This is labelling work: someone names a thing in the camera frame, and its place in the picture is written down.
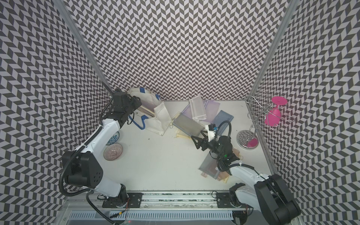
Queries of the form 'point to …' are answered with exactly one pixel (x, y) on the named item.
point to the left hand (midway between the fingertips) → (138, 101)
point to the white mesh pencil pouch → (198, 108)
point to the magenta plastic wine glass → (273, 117)
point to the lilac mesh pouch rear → (211, 107)
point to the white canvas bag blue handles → (161, 123)
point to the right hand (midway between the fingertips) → (196, 137)
